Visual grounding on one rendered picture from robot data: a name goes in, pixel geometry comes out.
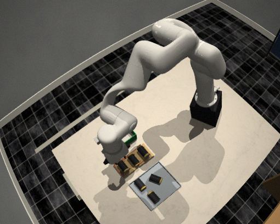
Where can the black battery with gold end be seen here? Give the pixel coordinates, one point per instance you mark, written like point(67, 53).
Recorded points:
point(122, 166)
point(142, 151)
point(133, 159)
point(153, 197)
point(140, 184)
point(155, 178)

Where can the green open-top box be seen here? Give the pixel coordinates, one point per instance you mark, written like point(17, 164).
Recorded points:
point(132, 136)

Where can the tan battery board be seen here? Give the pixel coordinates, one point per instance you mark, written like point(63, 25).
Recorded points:
point(130, 165)

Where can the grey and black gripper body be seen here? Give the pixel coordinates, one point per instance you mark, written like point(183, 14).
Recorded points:
point(113, 159)

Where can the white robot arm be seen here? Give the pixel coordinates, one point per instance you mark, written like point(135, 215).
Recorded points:
point(180, 41)

